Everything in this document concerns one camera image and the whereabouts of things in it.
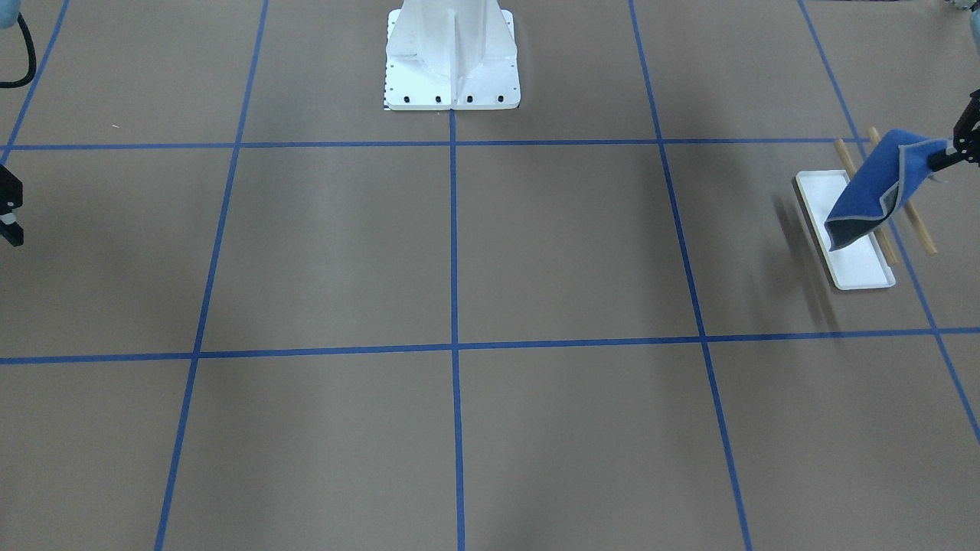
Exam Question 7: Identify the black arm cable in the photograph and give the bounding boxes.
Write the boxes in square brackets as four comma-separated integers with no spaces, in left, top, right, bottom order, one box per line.
[0,11,38,89]

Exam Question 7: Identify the white wooden towel rack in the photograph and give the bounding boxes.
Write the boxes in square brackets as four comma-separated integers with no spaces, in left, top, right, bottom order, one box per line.
[795,128,939,292]

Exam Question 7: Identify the blue towel with grey trim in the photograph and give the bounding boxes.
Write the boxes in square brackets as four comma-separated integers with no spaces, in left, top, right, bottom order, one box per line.
[823,129,951,251]

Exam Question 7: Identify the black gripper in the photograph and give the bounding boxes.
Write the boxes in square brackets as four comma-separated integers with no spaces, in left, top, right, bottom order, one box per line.
[927,90,979,172]

